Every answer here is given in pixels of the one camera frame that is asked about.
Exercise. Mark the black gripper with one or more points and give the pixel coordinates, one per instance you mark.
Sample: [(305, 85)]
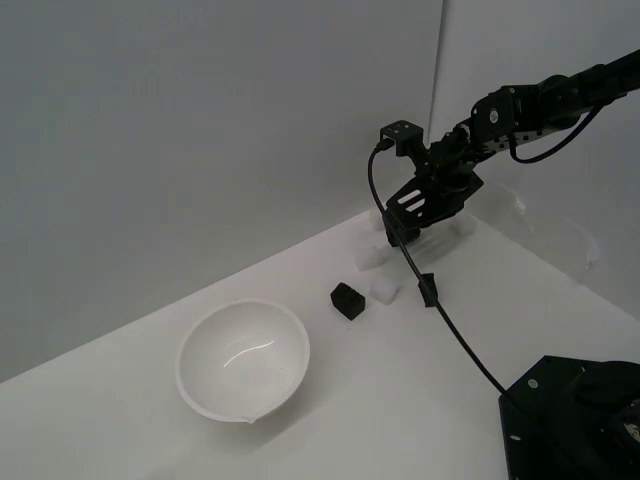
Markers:
[(450, 155)]

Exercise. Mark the white bowl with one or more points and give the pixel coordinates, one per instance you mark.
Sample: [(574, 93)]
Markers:
[(242, 360)]

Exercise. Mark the translucent tape piece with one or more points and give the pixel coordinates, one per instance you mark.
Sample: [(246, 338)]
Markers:
[(515, 200)]

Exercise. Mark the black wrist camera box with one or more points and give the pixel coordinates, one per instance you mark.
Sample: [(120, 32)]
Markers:
[(402, 135)]

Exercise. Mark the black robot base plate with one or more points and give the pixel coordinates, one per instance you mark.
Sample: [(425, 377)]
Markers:
[(565, 425)]

